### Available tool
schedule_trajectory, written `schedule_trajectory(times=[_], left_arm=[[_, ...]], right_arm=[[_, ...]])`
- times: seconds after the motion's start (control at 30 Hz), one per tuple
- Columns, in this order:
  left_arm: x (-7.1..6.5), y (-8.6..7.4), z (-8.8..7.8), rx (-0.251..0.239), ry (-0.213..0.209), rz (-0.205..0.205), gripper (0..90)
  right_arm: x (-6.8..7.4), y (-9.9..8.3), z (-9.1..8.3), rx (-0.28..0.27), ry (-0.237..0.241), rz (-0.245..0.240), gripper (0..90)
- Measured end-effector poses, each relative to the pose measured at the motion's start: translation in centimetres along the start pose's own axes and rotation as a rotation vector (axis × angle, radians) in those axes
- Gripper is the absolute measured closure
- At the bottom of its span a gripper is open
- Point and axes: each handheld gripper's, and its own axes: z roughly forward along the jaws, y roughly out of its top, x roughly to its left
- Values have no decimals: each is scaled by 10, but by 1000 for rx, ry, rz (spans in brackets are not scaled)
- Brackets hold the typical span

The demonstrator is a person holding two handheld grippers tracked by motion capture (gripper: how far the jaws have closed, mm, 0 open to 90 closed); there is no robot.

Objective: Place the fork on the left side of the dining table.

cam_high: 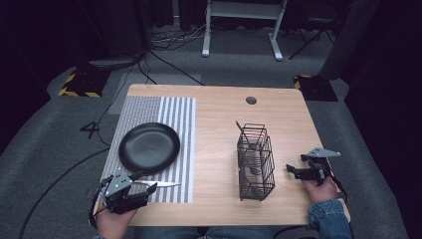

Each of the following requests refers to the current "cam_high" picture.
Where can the silver table knife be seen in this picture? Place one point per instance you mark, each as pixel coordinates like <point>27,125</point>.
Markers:
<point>162,183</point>

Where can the grey striped placemat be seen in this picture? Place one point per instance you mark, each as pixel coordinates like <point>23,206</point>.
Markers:
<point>179,113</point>

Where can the white desk frame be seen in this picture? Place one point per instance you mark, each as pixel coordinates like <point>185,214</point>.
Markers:
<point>245,10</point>

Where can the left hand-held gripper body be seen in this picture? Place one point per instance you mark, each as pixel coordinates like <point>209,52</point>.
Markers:
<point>116,189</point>

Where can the black yellow striped base plate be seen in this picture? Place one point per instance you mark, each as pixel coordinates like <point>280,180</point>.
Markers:
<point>315,88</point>
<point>84,84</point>

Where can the person's left hand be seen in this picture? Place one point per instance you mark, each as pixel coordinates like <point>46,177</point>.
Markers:
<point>112,224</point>

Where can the grey column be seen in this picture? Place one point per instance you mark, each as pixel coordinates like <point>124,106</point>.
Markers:
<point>351,36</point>

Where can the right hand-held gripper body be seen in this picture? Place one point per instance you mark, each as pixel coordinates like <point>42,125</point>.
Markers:
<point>318,164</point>

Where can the person's right hand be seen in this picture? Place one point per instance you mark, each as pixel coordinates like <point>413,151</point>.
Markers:
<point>322,192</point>

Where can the black round plate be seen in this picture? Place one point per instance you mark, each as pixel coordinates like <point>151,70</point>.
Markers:
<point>149,148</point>

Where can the black tripod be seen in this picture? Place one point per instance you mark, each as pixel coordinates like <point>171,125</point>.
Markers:
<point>310,38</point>

